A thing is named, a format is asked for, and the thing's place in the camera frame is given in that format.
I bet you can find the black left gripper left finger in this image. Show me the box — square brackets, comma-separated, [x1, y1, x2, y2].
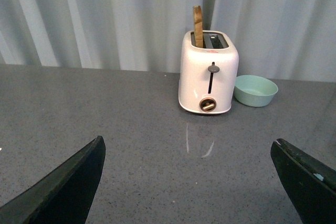
[1, 136, 106, 223]

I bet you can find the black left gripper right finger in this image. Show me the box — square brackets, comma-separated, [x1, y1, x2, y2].
[270, 138, 335, 223]

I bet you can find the green bowl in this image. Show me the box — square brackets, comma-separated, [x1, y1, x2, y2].
[234, 75, 278, 108]

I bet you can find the white toaster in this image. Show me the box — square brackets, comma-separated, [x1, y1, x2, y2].
[178, 30, 239, 114]

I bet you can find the toast slice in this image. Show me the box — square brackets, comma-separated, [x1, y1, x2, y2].
[193, 5, 204, 48]

